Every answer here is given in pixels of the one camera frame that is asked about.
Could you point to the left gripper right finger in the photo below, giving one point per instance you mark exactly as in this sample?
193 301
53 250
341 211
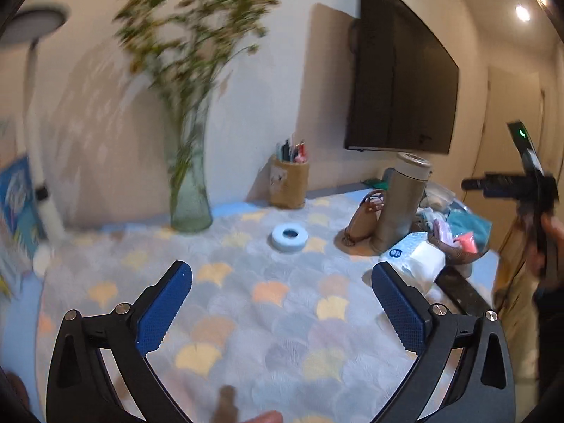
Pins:
481 388

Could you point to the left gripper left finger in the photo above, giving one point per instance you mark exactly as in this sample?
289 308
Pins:
80 388

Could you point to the orange red cloth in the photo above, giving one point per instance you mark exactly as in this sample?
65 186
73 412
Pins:
466 242

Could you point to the teal cloth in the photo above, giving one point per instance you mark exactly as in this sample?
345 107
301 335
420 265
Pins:
462 222

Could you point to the pink purple cloth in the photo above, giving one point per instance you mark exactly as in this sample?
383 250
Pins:
442 232

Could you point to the person's right hand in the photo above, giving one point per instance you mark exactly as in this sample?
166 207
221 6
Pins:
546 263

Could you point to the person's left hand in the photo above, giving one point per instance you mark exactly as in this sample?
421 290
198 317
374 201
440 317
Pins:
266 417

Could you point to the woven basket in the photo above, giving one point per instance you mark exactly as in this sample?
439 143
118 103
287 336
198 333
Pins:
454 255

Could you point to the tall beige thermos bottle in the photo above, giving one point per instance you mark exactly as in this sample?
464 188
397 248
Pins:
406 185

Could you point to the white tissue pack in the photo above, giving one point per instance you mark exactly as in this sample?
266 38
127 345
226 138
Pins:
416 260

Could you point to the stack of books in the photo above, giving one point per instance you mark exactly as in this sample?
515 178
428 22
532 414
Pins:
21 229

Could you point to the small tan handbag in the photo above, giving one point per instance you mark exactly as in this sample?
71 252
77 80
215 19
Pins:
363 223

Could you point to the patterned scallop tablecloth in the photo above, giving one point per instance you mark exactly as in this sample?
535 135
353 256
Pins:
301 333

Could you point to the green glass vase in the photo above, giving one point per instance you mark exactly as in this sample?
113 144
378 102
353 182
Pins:
189 207

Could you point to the woven pen holder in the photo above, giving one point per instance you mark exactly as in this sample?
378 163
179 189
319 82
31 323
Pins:
288 183

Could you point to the white tape roll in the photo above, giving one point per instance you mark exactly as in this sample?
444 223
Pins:
289 237

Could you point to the pens in holder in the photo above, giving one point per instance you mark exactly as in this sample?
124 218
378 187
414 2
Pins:
291 152

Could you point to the green flower bouquet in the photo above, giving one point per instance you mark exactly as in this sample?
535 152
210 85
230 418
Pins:
182 45

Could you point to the white desk lamp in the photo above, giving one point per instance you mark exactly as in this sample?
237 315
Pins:
28 27

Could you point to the black wall television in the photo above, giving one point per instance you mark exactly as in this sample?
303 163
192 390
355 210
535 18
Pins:
405 89

